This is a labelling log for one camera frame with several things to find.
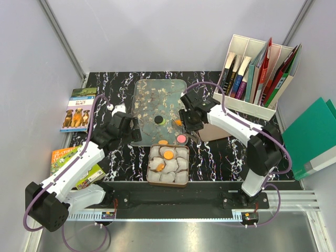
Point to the teal folder in organizer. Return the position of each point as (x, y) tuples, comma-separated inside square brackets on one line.
[(251, 72)]

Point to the round orange cookie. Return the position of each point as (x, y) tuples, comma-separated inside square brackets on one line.
[(168, 155)]

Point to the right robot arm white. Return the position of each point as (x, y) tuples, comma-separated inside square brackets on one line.
[(263, 145)]

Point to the orange flower cookie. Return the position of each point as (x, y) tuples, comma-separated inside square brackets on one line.
[(160, 167)]

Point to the pink round cookie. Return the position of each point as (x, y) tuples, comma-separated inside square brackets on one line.
[(181, 138)]

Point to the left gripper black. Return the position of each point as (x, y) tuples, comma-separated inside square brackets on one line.
[(134, 135)]

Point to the black paperback book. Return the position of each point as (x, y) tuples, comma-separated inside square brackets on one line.
[(231, 65)]

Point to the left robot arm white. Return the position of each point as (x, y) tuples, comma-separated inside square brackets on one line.
[(52, 201)]

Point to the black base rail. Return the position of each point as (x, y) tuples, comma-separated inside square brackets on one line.
[(198, 200)]

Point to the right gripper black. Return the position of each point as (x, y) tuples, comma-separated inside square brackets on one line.
[(183, 113)]

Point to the dark red green folders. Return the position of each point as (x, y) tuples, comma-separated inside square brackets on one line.
[(282, 77)]

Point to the blue purple book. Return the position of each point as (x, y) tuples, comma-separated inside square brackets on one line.
[(240, 73)]

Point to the white file organizer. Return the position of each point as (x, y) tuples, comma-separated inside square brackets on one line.
[(255, 74)]

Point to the red folder in organizer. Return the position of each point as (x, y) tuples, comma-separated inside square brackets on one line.
[(262, 65)]

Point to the black sandwich cookie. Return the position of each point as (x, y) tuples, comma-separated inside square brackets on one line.
[(158, 119)]

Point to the metal cookie tin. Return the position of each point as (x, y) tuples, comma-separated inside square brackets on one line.
[(176, 171)]

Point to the floral blue serving tray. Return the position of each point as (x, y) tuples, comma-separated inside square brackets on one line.
[(153, 97)]

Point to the green orange storey book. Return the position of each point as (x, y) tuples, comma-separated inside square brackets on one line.
[(61, 157)]

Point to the green folder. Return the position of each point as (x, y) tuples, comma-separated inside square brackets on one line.
[(309, 136)]

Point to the cookie tin lid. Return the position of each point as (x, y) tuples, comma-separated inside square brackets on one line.
[(211, 132)]

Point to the dog picture book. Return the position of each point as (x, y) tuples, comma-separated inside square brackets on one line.
[(78, 113)]

